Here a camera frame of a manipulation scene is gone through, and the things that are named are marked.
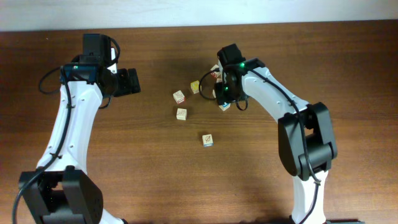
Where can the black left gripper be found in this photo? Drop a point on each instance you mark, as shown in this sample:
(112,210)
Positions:
(125,86)

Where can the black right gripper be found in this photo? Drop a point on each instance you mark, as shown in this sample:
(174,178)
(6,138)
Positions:
(222,99)

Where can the blue letter wooden block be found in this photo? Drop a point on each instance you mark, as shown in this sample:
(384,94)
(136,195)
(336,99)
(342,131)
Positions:
(225,106)

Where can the wooden block blue side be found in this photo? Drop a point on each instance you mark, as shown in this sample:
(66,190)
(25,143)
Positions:
(207,140)

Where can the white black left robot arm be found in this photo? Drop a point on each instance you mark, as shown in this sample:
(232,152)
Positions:
(59,189)

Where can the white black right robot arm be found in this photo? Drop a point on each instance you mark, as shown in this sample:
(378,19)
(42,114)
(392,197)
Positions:
(306,138)

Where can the wooden block red top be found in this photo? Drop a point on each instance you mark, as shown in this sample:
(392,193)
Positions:
(215,71)

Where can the yellow wooden block left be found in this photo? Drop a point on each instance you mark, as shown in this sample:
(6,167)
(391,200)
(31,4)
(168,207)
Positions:
(195,86)

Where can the wooden block red side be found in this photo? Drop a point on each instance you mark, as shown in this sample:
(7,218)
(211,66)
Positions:
(179,97)

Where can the plain wooden block lower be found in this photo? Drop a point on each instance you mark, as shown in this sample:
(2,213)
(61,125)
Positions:
(181,114)

